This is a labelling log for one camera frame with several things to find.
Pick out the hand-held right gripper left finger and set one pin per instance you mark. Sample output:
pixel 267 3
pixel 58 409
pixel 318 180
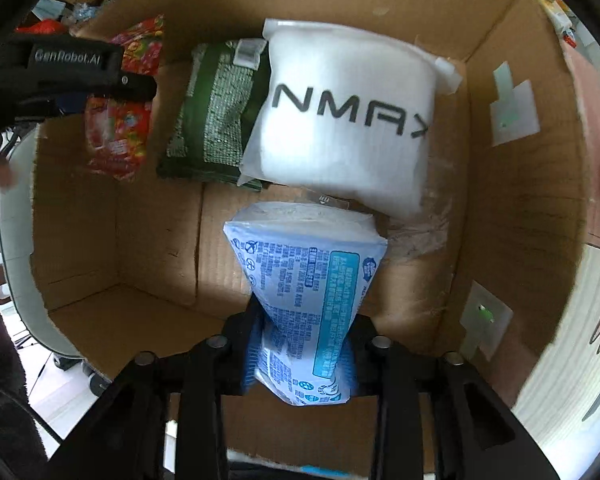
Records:
pixel 254 355

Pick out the blue white tissue pack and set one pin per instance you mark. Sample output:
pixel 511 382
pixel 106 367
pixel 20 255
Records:
pixel 305 290

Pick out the cardboard box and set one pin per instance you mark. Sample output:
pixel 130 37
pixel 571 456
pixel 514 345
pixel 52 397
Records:
pixel 330 185

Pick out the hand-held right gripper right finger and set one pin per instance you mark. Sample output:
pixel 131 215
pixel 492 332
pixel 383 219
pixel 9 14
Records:
pixel 352 360

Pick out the red patterned snack bag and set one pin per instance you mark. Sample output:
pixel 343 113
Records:
pixel 125 105

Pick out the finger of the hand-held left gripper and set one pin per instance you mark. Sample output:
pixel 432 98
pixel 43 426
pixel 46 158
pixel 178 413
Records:
pixel 132 87

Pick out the white zip bag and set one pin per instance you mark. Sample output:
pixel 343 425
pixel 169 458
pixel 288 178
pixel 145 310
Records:
pixel 350 125

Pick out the green snack bag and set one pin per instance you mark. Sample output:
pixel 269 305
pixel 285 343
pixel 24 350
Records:
pixel 212 115

